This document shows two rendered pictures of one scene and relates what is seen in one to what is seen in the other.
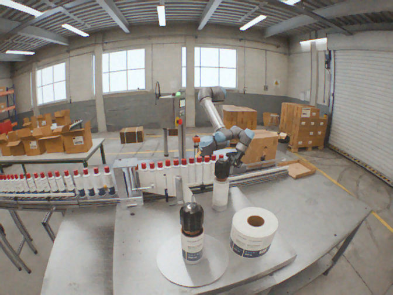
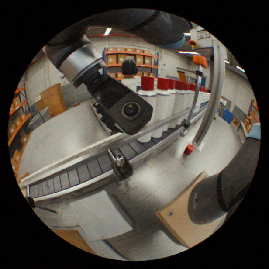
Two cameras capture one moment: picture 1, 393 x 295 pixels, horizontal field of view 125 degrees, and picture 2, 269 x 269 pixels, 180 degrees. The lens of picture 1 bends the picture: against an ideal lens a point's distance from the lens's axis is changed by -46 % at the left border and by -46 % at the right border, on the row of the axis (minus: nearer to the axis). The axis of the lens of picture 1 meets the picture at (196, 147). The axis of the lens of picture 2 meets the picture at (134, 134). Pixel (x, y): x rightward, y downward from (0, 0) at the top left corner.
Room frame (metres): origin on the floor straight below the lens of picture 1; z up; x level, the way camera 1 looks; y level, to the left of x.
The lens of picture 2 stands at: (1.37, -0.27, 1.09)
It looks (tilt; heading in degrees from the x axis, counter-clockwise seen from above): 41 degrees down; 161
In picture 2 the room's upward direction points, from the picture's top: straight up
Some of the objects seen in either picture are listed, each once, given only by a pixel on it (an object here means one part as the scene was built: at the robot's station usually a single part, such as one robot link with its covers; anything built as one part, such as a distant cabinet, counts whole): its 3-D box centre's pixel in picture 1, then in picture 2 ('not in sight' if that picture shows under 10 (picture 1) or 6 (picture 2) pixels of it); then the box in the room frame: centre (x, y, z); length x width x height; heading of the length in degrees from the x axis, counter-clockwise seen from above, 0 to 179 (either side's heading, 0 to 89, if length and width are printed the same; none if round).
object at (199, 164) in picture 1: (199, 170); (175, 105); (1.13, -0.02, 0.98); 0.05 x 0.05 x 0.20
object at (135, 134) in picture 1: (132, 134); not in sight; (4.89, 1.81, 0.16); 0.65 x 0.54 x 0.32; 103
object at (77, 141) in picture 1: (78, 136); not in sight; (2.08, 1.60, 0.97); 0.51 x 0.39 x 0.37; 14
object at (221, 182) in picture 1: (221, 185); (129, 83); (0.87, -0.13, 1.03); 0.09 x 0.09 x 0.30
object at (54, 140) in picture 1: (57, 137); not in sight; (2.06, 2.01, 0.96); 0.53 x 0.45 x 0.37; 10
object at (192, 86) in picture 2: (176, 174); (188, 101); (1.09, 0.13, 0.98); 0.05 x 0.05 x 0.20
